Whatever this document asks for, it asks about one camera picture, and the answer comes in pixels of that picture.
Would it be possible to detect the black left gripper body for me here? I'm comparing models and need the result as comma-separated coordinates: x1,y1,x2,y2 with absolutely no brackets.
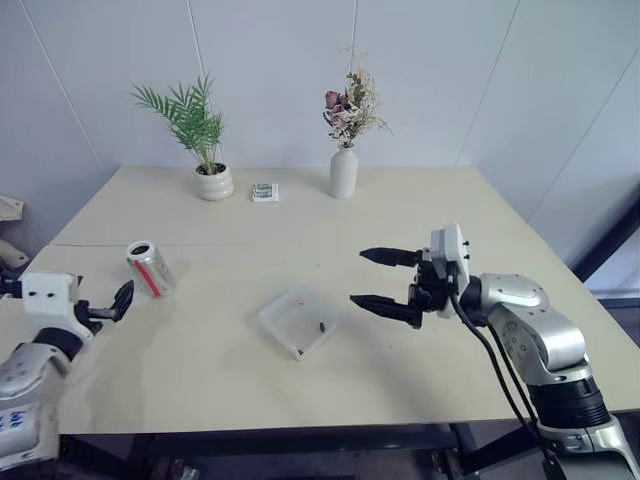
71,297,115,337

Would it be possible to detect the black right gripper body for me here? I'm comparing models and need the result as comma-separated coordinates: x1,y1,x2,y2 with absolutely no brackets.
406,246,460,330

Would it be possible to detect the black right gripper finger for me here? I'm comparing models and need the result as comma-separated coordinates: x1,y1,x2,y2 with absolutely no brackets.
349,293,424,330
359,245,421,268

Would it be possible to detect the silver can with red stripe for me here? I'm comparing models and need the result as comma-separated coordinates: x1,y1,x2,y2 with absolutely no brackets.
125,240,178,301

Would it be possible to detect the clear plastic square tray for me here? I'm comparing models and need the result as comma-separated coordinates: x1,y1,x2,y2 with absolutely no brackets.
257,285,345,362

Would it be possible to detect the white ceramic vase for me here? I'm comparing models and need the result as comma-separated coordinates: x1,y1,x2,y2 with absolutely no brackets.
328,146,360,200

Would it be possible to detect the white ribbed plant pot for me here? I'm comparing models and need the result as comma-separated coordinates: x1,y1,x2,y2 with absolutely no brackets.
193,161,235,202

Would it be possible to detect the small white green-printed box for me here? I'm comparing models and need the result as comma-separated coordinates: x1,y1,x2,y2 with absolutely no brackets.
250,182,281,204

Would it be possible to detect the dried flower bouquet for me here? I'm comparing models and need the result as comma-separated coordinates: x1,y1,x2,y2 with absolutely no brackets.
321,43,393,150

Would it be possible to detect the green palm plant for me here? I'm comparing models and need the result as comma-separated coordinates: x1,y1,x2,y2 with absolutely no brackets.
130,74,225,176

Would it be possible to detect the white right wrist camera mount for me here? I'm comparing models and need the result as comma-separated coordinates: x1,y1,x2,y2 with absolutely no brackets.
429,222,472,319

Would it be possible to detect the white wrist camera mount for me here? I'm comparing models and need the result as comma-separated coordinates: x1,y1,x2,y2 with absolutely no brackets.
19,271,82,332
429,222,472,319

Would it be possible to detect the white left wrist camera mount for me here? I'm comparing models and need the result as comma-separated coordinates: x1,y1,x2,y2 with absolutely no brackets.
19,271,82,332

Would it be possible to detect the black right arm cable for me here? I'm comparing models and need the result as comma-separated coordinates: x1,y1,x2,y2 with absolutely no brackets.
482,319,542,432
447,292,559,480

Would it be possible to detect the black metal table frame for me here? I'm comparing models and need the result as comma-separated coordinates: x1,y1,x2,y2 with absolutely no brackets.
55,418,554,480

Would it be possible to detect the black metal post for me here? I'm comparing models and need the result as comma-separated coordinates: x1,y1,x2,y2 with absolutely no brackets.
571,198,640,287

